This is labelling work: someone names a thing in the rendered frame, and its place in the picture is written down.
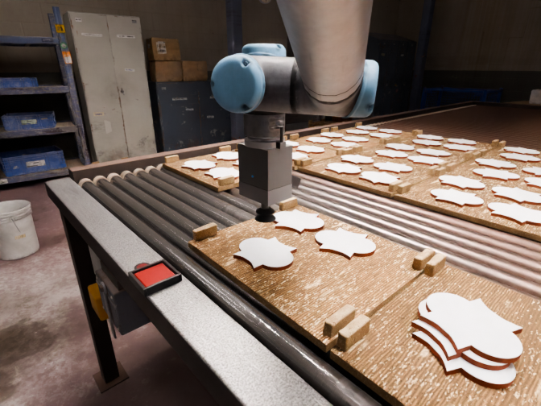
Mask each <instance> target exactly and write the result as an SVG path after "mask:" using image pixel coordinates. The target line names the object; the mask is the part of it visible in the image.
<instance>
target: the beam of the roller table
mask: <svg viewBox="0 0 541 406"><path fill-rule="evenodd" d="M44 183H45V186H46V190H47V195H48V196H49V198H50V199H51V200H52V201H53V203H54V204H55V205H56V207H57V208H58V209H59V210H60V212H61V213H62V214H63V215H64V216H65V217H66V218H67V219H68V221H69V222H70V223H71V225H72V226H73V227H74V228H75V230H76V231H77V232H78V233H79V235H80V236H81V237H82V238H83V239H84V240H85V241H86V243H87V244H88V245H89V247H90V248H91V249H92V250H93V252H94V253H95V254H96V255H97V257H98V258H99V259H100V260H101V261H102V262H103V263H104V264H105V266H106V267H107V268H108V270H109V271H110V272H111V273H112V275H113V276H114V277H115V279H116V280H117V281H118V282H119V283H120V285H121V286H122V287H123V288H124V289H125V290H126V292H127V293H128V294H129V295H130V297H131V298H132V299H133V300H134V302H135V303H136V304H137V305H138V307H139V308H140V309H141V310H142V311H143V312H144V313H145V315H146V316H147V317H148V318H149V320H150V321H151V322H152V324H153V325H154V326H155V327H156V329H157V330H158V331H159V332H160V333H161V334H162V335H163V337H164V338H165V339H166V340H167V342H168V343H169V344H170V345H171V347H172V348H173V349H174V350H175V352H176V353H177V354H178V355H179V356H180V357H181V358H182V360H183V361H184V362H185V364H186V365H187V366H188V367H189V369H190V370H191V371H192V373H193V374H194V375H195V376H196V377H197V378H198V379H199V380H200V382H201V383H202V384H203V385H204V387H205V388H206V389H207V390H208V392H209V393H210V394H211V396H212V397H213V398H214V399H215V401H216V402H218V404H219V405H220V406H333V405H332V404H331V403H329V402H328V401H327V400H326V399H325V398H324V397H323V396H322V395H321V394H320V393H319V392H317V391H316V390H315V389H314V388H313V387H311V386H310V385H309V384H308V383H306V382H305V381H304V380H303V379H302V378H301V377H299V376H298V375H297V374H296V373H295V372H294V371H293V370H292V369H291V368H290V367H288V366H287V365H286V364H285V363H284V362H282V361H281V360H280V359H279V358H278V357H276V356H275V355H274V354H273V353H272V352H271V351H269V350H268V349H267V348H266V347H265V346H264V345H263V344H262V343H261V342H260V341H258V340H257V339H256V338H255V337H254V336H252V335H251V334H250V333H249V332H248V331H246V330H245V329H244V328H243V327H242V326H241V325H239V324H238V323H237V322H236V321H235V320H234V319H233V318H232V317H231V316H230V315H228V314H227V313H226V312H225V311H224V310H222V309H221V308H220V307H219V306H218V305H216V304H215V303H214V302H213V301H212V300H210V299H209V298H208V297H207V296H206V295H205V294H204V293H203V292H202V291H201V290H200V289H198V288H197V287H196V286H195V285H194V284H192V283H191V282H190V281H189V280H187V279H186V278H185V277H184V276H183V275H182V281H180V282H179V283H177V284H173V285H172V286H170V287H167V288H165V289H162V290H160V291H158V292H155V293H153V294H151V295H149V296H146V297H145V296H144V295H143V294H142V293H141V292H140V291H139V290H138V289H137V288H136V287H135V286H134V284H133V283H132V282H131V281H130V280H129V276H128V272H129V271H133V270H134V266H135V265H137V264H139V263H154V262H156V261H159V260H161V259H163V258H162V257H161V256H160V255H159V254H157V253H156V252H155V251H154V250H153V249H152V248H150V247H149V246H148V245H147V244H146V243H145V242H144V241H143V240H142V239H141V238H139V237H138V236H137V235H136V234H135V233H133V232H132V231H131V230H130V229H129V228H127V227H126V226H125V225H124V224H123V223H122V222H120V221H119V220H118V219H117V218H116V217H115V216H114V215H113V214H112V213H110V212H109V211H108V210H107V209H106V208H105V207H103V206H102V205H101V204H100V203H99V202H97V201H96V200H95V199H94V198H93V197H91V196H90V195H89V194H88V193H87V192H86V191H85V190H84V189H83V188H82V187H80V186H79V185H78V184H77V183H76V182H75V181H73V180H72V179H71V178H70V177H68V178H63V179H58V180H50V181H46V182H44Z"/></svg>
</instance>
